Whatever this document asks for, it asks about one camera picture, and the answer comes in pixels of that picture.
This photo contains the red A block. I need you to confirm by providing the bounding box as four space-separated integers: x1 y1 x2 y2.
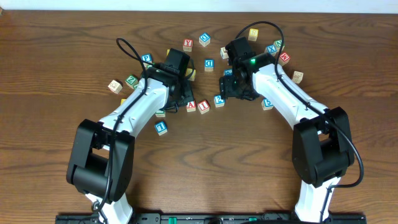
186 101 197 112

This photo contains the red I block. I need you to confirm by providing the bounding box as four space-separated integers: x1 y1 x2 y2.
197 100 210 114

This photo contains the blue 2 block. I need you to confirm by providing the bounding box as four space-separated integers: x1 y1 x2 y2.
214 95 225 108

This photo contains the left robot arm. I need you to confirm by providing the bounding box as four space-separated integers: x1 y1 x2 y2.
67 63 193 223

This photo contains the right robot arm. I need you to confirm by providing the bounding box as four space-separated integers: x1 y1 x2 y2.
220 52 357 223

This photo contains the blue P block centre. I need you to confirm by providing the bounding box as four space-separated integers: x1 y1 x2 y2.
224 69 233 76

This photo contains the blue p block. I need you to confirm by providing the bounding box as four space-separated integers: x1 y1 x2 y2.
141 54 153 67
224 69 233 76

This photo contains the green 7 block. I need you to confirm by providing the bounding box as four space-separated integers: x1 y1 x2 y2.
155 110 166 118

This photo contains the blue 5 block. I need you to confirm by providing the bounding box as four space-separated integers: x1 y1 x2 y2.
261 98 274 111

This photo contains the white picture block centre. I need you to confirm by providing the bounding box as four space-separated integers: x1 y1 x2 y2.
220 47 229 60

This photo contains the blue D block middle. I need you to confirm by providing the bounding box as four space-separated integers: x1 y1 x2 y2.
204 59 214 72

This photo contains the blue d block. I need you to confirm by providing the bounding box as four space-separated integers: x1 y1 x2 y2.
204 59 214 72
198 32 211 47

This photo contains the blue L block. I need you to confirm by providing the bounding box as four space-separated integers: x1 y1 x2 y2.
154 121 168 136

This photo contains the blue X block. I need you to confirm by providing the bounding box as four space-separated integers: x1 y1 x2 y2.
265 45 277 56

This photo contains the blue P block left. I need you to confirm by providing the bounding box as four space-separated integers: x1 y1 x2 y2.
141 54 153 67

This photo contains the red Y block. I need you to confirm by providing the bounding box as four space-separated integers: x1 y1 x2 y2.
183 39 193 52

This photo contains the red M block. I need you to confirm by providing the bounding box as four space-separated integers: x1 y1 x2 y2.
278 52 290 66

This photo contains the yellow block top right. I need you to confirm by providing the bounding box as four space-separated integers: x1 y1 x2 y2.
248 28 259 42

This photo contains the green Z block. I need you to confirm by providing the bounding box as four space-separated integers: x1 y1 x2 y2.
125 75 139 90

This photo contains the green N block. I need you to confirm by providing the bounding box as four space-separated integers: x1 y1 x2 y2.
272 39 285 53

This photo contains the blue D block top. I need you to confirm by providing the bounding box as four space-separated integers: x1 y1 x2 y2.
198 32 211 47

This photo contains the white block right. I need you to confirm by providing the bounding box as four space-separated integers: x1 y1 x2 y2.
292 71 303 84

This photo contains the white block left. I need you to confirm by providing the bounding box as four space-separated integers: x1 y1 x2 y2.
108 80 123 94

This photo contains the right black cable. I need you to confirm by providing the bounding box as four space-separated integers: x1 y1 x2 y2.
234 21 365 223

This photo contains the black cable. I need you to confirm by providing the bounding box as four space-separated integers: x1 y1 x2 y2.
91 37 196 224
234 21 365 223

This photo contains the left black cable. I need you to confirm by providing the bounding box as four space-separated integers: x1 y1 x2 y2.
91 37 196 224

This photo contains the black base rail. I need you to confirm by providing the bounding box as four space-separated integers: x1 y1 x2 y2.
55 212 367 224

